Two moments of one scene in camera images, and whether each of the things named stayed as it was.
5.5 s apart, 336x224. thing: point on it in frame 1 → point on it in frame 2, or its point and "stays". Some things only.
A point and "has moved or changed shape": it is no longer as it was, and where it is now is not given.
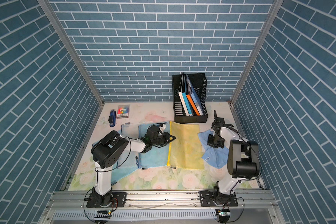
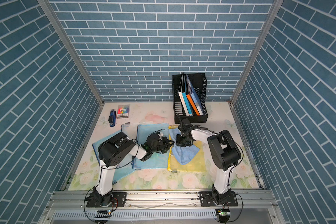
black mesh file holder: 199,81 stays
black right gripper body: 214,141 → 182,141
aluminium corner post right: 254,59 stays
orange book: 188,95 stays
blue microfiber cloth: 218,157 has moved or changed shape
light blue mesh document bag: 157,156 stays
